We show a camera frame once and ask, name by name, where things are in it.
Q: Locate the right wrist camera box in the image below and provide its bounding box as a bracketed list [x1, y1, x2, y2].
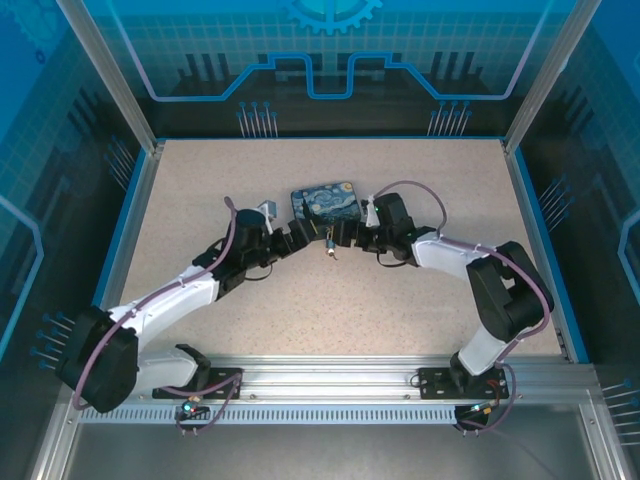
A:
[359, 196, 382, 227]

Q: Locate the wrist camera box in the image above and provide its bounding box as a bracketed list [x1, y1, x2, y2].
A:
[257, 199, 280, 234]
[359, 196, 382, 227]

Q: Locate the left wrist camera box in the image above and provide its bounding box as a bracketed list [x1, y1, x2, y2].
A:
[257, 199, 280, 234]

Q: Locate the aluminium side rail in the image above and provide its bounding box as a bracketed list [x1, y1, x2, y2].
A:
[82, 142, 166, 364]
[504, 144, 574, 361]

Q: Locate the aluminium frame rail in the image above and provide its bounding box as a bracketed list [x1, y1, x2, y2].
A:
[64, 355, 596, 407]

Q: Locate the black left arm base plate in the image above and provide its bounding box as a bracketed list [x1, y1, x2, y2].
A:
[152, 367, 245, 401]

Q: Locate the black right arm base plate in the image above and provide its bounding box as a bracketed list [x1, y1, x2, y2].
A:
[417, 367, 511, 401]

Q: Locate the slotted grey cable duct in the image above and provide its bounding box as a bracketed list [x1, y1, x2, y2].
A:
[79, 405, 459, 425]

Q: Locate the aluminium frame post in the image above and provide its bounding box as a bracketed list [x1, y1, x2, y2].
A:
[502, 0, 594, 154]
[57, 0, 166, 154]

